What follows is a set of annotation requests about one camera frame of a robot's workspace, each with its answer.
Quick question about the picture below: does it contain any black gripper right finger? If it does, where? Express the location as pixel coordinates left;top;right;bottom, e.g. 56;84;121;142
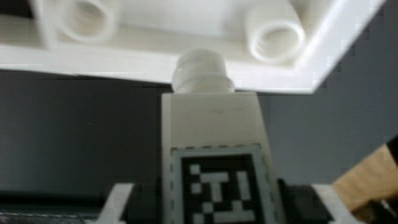
278;179;365;224

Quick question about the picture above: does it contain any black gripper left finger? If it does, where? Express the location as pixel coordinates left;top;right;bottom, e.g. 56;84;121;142
96;183;137;224

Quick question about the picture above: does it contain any white square tabletop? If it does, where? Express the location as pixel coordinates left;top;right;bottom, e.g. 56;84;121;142
0;0;386;94

